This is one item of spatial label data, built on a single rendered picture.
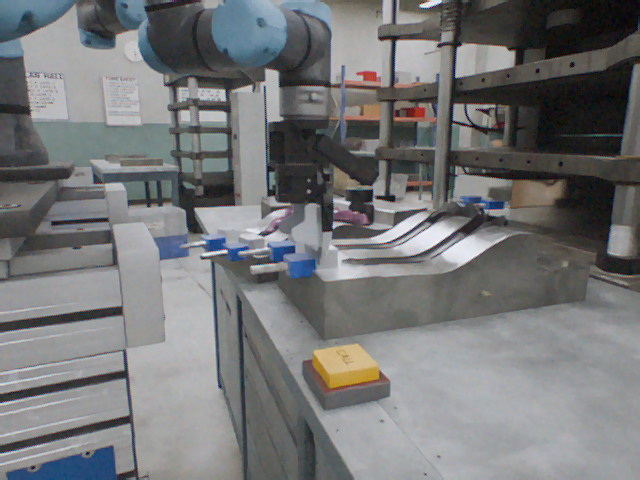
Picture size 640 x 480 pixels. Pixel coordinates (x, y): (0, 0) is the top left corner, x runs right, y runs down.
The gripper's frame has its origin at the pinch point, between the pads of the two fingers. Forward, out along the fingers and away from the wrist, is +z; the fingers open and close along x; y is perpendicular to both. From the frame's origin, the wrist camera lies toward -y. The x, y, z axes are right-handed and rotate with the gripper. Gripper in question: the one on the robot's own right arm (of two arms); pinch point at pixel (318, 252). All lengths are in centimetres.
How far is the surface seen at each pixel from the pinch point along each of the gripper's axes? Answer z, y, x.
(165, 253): 85, 19, -363
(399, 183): 43, -290, -493
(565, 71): -34, -79, -32
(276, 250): 1.4, 4.6, -8.7
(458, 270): 2.7, -20.3, 8.2
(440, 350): 11.0, -12.0, 16.5
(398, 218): 1.8, -32.2, -32.5
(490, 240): -1.3, -27.0, 6.9
